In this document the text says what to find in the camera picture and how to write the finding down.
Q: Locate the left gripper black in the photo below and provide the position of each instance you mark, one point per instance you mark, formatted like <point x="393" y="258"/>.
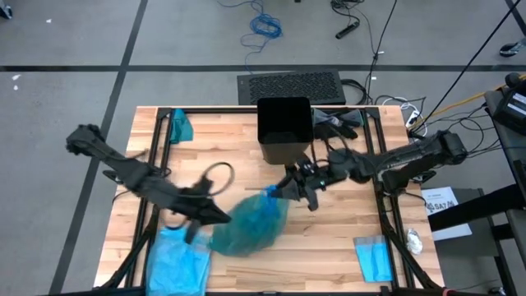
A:
<point x="191" y="201"/>

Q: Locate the gray equipment foot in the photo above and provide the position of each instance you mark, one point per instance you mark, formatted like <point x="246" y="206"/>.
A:
<point x="5" y="10"/>

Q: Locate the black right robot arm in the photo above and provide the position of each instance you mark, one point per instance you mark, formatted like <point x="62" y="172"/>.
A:
<point x="411" y="158"/>

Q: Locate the folded teal bag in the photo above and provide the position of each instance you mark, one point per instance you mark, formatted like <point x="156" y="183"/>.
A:
<point x="181" y="125"/>

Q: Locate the light blue trash bag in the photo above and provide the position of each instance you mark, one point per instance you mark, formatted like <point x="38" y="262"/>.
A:
<point x="176" y="263"/>

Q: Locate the white crumpled paper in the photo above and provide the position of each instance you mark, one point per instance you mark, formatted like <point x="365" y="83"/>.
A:
<point x="413" y="242"/>

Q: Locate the white printed label sheet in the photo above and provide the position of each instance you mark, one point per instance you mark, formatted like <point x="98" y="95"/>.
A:
<point x="441" y="203"/>

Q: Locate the black device with labels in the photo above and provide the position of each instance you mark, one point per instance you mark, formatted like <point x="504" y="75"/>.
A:
<point x="507" y="111"/>

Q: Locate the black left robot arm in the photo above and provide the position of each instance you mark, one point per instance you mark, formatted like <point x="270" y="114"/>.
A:
<point x="123" y="168"/>

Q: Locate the black trash bin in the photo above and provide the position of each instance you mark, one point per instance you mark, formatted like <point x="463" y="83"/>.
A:
<point x="283" y="123"/>

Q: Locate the white power strip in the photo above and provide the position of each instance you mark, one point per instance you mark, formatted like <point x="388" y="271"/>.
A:
<point x="412" y="119"/>

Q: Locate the black and gray cloth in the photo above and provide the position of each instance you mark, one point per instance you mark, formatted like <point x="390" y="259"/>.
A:
<point x="341" y="123"/>

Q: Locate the black perforated computer case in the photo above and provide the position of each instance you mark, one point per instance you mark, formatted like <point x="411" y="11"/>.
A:
<point x="292" y="84"/>

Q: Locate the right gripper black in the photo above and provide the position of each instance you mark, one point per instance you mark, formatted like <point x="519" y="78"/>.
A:
<point x="318" y="177"/>

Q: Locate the teal trash bag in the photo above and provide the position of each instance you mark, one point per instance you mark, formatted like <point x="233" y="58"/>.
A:
<point x="250" y="226"/>

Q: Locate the packaged folded blue bags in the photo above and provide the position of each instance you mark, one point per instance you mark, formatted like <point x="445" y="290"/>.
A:
<point x="373" y="259"/>

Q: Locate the black side desk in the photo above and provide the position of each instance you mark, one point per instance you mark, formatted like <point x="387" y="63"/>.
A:
<point x="472" y="209"/>

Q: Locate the black floor power strip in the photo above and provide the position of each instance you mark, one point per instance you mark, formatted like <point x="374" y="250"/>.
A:
<point x="347" y="29"/>

